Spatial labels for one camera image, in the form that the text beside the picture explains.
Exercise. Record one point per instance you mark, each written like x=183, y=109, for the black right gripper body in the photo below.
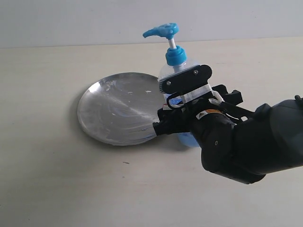
x=210, y=114

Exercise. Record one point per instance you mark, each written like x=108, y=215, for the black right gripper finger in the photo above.
x=170, y=127

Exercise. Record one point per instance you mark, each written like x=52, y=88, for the blue soap pump bottle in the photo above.
x=176, y=61

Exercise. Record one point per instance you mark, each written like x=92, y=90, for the round metal plate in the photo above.
x=120, y=109

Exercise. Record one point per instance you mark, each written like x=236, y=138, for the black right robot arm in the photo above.
x=236, y=143

